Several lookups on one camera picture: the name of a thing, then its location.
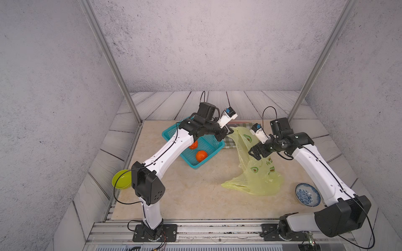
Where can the aluminium mounting rail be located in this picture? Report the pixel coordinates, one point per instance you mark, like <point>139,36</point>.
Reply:
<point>212,235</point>

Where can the teal plastic basket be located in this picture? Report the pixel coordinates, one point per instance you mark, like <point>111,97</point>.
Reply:
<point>194,152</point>

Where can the right aluminium frame post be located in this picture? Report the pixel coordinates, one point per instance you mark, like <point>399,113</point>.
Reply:
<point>324,54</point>

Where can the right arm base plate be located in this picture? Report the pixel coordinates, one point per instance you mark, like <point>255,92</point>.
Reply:
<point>273,232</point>

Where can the lime green bowl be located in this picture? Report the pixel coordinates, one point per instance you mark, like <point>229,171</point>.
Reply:
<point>122,179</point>

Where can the left aluminium frame post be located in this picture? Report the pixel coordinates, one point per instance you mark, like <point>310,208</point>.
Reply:
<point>98,33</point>

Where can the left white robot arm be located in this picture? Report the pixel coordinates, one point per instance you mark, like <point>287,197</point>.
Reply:
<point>146,177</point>

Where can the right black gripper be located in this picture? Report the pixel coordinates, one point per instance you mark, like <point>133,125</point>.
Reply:
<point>259,146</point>

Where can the green checkered cloth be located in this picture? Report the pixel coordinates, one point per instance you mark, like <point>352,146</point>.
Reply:
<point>229,142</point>

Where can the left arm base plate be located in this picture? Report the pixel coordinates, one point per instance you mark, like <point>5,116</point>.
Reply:
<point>164,232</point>

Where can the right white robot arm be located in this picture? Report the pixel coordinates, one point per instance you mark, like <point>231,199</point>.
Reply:
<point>344,210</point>

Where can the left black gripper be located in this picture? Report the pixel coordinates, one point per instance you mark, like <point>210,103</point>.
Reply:
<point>225,131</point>

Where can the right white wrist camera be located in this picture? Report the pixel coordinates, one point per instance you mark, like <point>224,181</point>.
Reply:
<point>258,131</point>

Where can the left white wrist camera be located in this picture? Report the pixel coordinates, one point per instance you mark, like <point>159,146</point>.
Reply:
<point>227,115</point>

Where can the yellow-green plastic bag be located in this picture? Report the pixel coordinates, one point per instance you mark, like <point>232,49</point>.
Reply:
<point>259,177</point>

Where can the aluminium frame post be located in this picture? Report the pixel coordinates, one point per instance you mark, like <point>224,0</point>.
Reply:
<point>98,33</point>
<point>324,54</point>

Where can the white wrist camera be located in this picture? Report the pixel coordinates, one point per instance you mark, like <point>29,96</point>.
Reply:
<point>258,131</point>
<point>227,115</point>

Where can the blue patterned plate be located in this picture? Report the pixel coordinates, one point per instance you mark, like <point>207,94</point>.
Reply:
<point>307,195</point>

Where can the orange fruit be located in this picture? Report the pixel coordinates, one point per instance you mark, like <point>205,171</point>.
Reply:
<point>201,155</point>
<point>193,146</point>

